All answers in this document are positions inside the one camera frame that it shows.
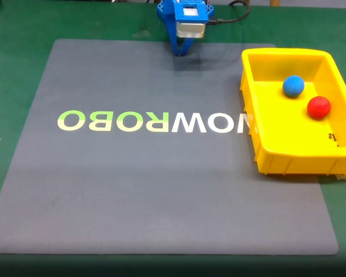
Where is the blue ball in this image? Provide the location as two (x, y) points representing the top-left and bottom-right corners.
(282, 74), (306, 99)

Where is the silver camera box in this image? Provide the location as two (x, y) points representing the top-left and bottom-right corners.
(175, 21), (206, 39)

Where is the black camera cable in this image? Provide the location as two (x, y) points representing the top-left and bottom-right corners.
(208, 0), (251, 25)

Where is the grey mat with lettering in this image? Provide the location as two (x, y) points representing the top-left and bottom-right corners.
(0, 39), (340, 256)

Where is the red ball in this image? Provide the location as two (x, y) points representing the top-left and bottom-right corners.
(306, 96), (332, 120)

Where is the yellow plastic bin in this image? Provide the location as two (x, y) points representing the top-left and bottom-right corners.
(239, 48), (346, 176)

